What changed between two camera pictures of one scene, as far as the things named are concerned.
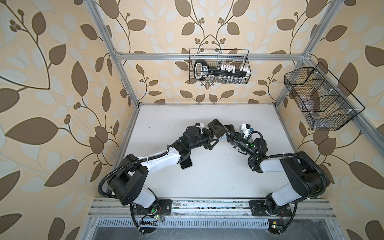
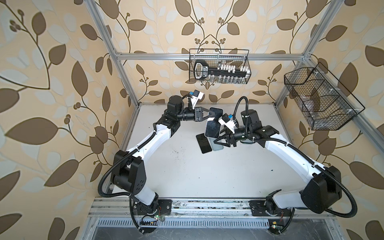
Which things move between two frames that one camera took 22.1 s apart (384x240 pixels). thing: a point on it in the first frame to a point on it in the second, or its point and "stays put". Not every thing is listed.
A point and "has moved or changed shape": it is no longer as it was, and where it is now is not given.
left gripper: (209, 136) to (198, 114)
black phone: (219, 130) has moved or changed shape
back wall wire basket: (227, 66) stays put
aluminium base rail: (112, 208) stays put
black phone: (186, 163) to (213, 127)
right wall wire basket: (326, 104) stays put
